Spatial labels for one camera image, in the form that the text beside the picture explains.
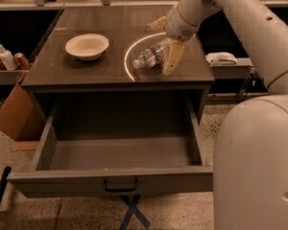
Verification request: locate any brown cardboard box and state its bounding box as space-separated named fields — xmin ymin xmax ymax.
xmin=0 ymin=72 xmax=45 ymax=141

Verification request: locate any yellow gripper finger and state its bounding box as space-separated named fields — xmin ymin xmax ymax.
xmin=149 ymin=16 xmax=166 ymax=30
xmin=162 ymin=40 xmax=185 ymax=76

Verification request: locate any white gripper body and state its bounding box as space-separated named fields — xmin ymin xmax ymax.
xmin=165 ymin=6 xmax=197 ymax=41

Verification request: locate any black drawer handle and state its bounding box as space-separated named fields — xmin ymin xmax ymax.
xmin=103 ymin=179 xmax=138 ymax=193

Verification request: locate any white folded cloth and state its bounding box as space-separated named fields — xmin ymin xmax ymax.
xmin=205 ymin=52 xmax=238 ymax=65

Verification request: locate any clear plastic water bottle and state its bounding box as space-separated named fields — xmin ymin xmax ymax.
xmin=132 ymin=37 xmax=173 ymax=69

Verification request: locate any white pump bottle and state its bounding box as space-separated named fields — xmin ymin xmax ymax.
xmin=0 ymin=43 xmax=17 ymax=70

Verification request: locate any open grey top drawer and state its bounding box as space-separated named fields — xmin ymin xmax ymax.
xmin=8 ymin=96 xmax=213 ymax=197

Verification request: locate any white paper bowl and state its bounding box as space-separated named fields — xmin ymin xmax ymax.
xmin=65 ymin=34 xmax=109 ymax=61

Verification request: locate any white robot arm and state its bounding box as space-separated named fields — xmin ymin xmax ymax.
xmin=161 ymin=0 xmax=288 ymax=230

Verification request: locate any blue tape cross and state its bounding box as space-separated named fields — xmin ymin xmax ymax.
xmin=119 ymin=195 xmax=151 ymax=230

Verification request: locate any red soda can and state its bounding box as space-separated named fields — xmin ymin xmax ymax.
xmin=14 ymin=53 xmax=31 ymax=70

